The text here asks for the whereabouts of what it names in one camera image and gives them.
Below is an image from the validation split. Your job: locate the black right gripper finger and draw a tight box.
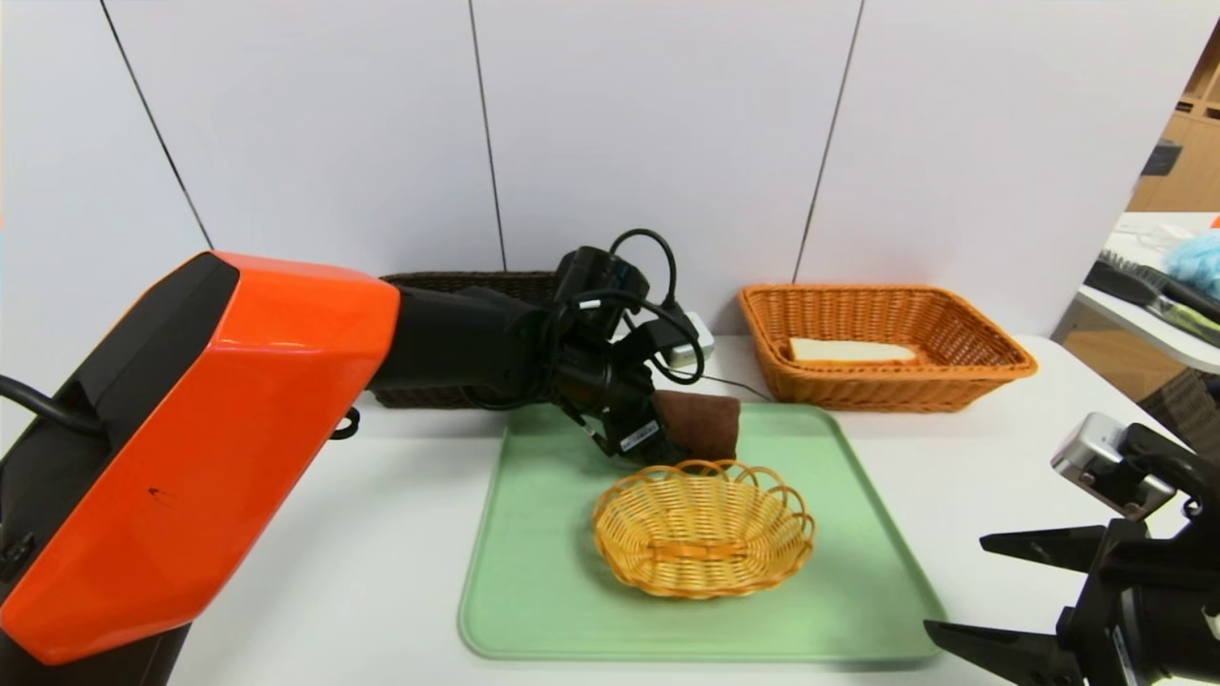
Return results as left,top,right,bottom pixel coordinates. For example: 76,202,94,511
923,606,1085,686
979,524,1107,575

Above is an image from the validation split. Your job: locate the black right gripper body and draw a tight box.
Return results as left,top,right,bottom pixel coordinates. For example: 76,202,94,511
1065,517,1220,686

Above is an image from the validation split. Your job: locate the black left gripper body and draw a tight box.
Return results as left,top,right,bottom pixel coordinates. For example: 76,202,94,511
601,381,668,457

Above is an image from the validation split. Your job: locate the brown towel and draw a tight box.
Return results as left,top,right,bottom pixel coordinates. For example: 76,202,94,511
653,390,742,465

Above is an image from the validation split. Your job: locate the white bread slice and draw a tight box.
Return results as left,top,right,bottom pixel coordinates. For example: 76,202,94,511
787,337,919,366

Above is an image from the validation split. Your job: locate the small yellow wicker basket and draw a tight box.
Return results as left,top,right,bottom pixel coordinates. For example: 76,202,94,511
591,459,817,600

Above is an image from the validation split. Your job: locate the large orange wicker basket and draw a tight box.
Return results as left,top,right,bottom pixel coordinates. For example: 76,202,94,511
740,284,1038,414

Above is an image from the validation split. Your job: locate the dark brown wicker basket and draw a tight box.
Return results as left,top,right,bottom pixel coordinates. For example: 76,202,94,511
367,271,573,410

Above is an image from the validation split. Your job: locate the light green plastic tray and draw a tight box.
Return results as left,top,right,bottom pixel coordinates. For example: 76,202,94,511
458,402,950,663

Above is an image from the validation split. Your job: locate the dark wicker chair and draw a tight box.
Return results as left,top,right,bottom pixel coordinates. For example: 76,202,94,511
1139,367,1220,449

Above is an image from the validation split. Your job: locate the brown wood panel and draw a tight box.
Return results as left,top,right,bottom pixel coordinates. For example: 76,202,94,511
1060,329,1188,403

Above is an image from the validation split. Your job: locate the black bristle brush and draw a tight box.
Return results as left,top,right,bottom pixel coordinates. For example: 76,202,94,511
1084,252,1220,327

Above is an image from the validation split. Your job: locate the light blue fluffy item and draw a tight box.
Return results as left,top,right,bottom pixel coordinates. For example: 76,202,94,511
1163,232,1220,301

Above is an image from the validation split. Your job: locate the white side table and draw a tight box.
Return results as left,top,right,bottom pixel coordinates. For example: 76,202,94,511
1075,213,1220,375

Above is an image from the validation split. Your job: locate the wooden cabinet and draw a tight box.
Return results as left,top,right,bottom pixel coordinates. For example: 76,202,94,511
1125,19,1220,215

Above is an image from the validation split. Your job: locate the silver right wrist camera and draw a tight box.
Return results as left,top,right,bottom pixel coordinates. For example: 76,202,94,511
1050,412,1180,522

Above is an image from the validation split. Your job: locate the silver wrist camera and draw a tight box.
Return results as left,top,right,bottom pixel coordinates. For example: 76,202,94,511
665,312,717,372
1050,412,1180,522

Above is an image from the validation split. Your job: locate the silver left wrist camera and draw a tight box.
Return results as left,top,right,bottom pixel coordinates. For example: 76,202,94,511
665,312,717,372

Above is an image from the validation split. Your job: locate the black left camera cable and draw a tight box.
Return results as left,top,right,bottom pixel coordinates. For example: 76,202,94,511
572,228,707,388

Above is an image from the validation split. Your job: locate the green handled brush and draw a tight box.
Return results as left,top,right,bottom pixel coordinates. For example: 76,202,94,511
1149,297,1220,350

